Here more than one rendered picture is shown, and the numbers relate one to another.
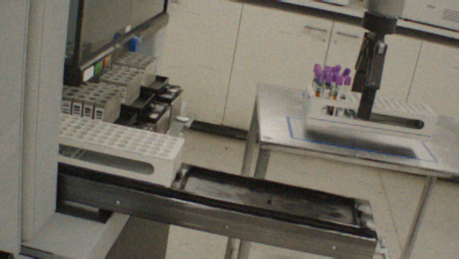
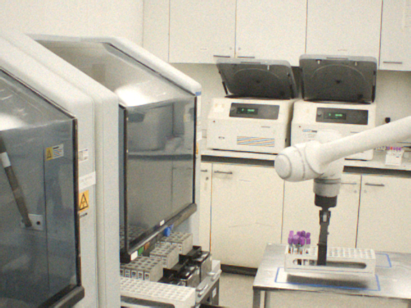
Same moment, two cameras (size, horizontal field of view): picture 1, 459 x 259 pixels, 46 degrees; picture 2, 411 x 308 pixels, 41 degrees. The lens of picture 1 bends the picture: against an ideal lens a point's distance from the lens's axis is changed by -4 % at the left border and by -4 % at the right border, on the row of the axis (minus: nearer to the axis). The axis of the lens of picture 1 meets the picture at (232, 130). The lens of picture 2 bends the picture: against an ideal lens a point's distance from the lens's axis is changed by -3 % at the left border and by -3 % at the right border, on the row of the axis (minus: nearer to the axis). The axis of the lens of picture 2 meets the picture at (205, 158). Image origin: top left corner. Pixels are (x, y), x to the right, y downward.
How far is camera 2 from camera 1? 0.74 m
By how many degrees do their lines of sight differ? 17
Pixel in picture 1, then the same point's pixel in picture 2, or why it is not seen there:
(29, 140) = (102, 294)
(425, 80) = not seen: outside the picture
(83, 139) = (134, 292)
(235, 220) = not seen: outside the picture
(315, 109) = (288, 262)
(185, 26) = (240, 192)
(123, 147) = (157, 295)
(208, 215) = not seen: outside the picture
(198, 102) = (258, 253)
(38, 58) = (103, 252)
